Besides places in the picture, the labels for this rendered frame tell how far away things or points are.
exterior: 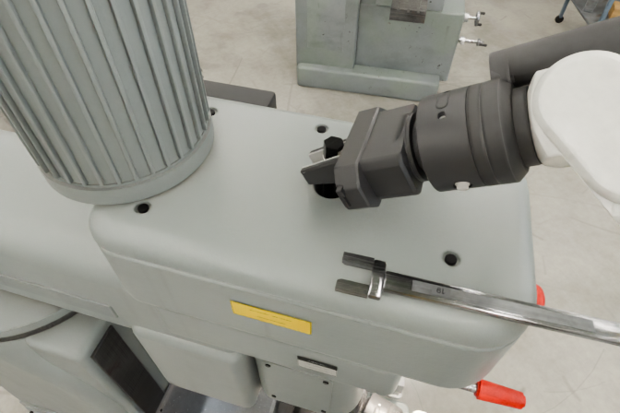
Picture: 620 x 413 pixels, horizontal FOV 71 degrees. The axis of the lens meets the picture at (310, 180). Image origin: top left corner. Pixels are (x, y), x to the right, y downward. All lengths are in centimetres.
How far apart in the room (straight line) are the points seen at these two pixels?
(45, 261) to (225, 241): 33
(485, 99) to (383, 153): 9
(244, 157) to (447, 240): 24
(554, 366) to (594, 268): 73
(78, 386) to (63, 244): 40
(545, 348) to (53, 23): 260
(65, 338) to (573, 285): 264
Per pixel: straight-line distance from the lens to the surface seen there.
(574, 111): 34
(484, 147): 36
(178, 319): 63
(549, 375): 266
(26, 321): 89
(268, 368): 74
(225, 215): 46
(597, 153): 33
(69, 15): 38
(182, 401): 127
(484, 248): 46
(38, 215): 73
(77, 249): 67
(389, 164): 38
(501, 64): 40
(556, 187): 348
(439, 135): 37
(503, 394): 60
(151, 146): 46
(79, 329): 88
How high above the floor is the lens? 225
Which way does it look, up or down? 47 degrees down
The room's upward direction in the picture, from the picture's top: straight up
